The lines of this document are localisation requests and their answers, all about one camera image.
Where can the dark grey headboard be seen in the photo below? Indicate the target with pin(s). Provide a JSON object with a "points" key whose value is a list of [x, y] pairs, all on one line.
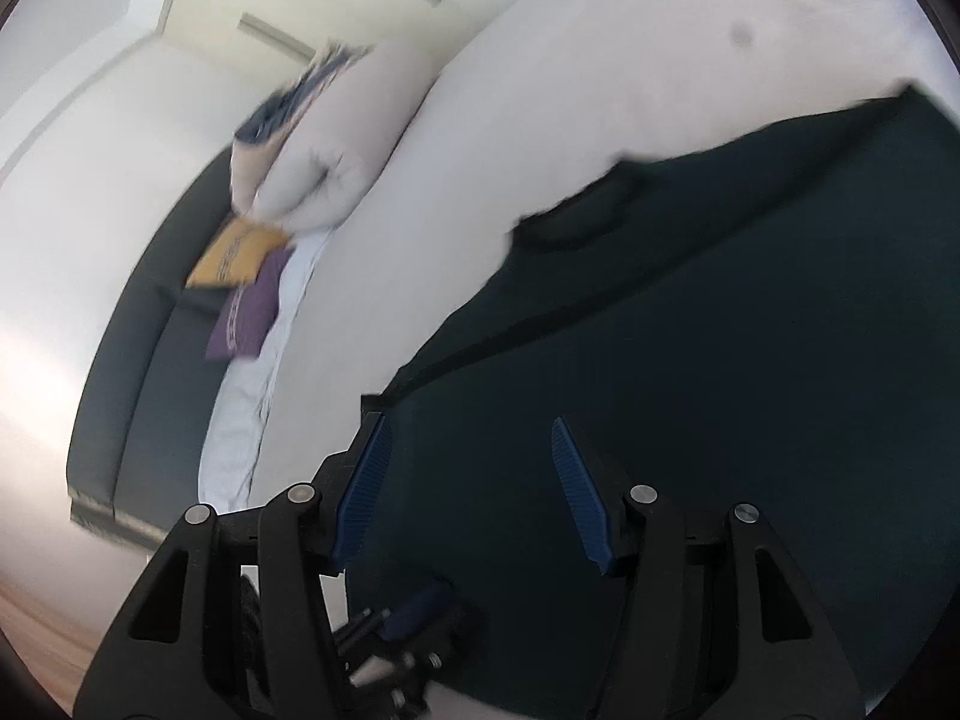
{"points": [[134, 454]]}

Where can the dark green knit sweater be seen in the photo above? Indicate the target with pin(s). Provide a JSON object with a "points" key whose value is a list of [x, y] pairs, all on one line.
{"points": [[773, 321]]}

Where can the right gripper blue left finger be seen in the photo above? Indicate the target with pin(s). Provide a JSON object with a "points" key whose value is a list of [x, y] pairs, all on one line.
{"points": [[356, 507]]}

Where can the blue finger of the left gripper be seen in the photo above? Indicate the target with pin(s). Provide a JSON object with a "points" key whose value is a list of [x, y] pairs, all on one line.
{"points": [[413, 614]]}

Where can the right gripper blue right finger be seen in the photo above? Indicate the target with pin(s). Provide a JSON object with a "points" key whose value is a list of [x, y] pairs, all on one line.
{"points": [[585, 503]]}

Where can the rolled beige duvet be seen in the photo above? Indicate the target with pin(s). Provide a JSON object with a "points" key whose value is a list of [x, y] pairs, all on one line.
{"points": [[308, 155]]}

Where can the yellow patterned pillow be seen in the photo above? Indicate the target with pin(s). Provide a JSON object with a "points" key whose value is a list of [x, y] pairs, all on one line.
{"points": [[235, 256]]}

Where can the white bed mattress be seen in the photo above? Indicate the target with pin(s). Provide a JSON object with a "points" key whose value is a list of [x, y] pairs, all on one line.
{"points": [[546, 101]]}

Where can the white bed pillow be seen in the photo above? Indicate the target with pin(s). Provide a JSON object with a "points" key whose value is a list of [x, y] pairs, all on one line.
{"points": [[240, 412]]}

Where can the purple patterned pillow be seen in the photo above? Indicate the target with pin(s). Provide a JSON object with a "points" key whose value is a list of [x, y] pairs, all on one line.
{"points": [[249, 313]]}

